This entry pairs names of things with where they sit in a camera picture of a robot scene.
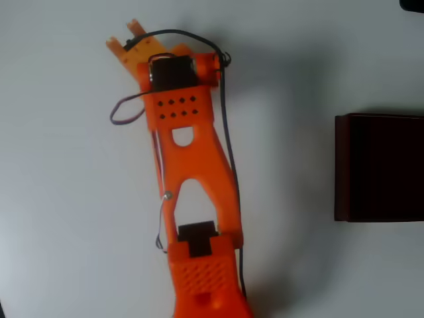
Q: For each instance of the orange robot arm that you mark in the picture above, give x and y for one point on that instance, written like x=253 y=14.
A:
x=195 y=159

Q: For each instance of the dark brown box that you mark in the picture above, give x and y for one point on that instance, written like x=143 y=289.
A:
x=381 y=169

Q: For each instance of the black object at edge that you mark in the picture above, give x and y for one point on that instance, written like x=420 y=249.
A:
x=413 y=6

